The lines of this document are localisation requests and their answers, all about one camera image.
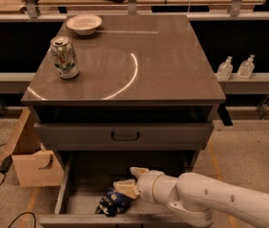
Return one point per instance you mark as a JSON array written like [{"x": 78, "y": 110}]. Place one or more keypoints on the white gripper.
[{"x": 145, "y": 184}]

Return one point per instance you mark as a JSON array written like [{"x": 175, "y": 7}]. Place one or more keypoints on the blue chip bag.
[{"x": 113, "y": 203}]

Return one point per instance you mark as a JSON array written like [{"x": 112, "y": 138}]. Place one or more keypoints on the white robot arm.
[{"x": 193, "y": 197}]

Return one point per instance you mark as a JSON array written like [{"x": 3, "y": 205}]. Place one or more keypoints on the closed top drawer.
[{"x": 124, "y": 136}]

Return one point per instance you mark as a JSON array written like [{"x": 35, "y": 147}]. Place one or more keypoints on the open middle drawer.
[{"x": 90, "y": 174}]

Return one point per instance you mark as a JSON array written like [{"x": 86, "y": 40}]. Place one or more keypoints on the grey drawer cabinet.
[{"x": 144, "y": 69}]

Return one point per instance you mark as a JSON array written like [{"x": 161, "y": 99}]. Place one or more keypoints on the wooden box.
[{"x": 34, "y": 165}]

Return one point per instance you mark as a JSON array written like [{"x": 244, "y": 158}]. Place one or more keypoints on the black power adapter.
[{"x": 5, "y": 165}]

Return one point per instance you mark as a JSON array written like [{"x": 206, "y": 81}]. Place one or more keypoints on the clear sanitizer bottle left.
[{"x": 225, "y": 69}]

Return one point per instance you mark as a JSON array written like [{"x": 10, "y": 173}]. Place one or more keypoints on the clear sanitizer bottle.
[
  {"x": 225, "y": 69},
  {"x": 246, "y": 67}
]

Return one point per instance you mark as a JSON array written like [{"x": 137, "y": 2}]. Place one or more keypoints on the green soda can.
[{"x": 64, "y": 57}]

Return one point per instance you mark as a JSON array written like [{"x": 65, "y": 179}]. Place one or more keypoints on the clear sanitizer bottle right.
[{"x": 246, "y": 67}]

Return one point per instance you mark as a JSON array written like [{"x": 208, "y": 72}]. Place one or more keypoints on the white ceramic bowl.
[{"x": 85, "y": 24}]

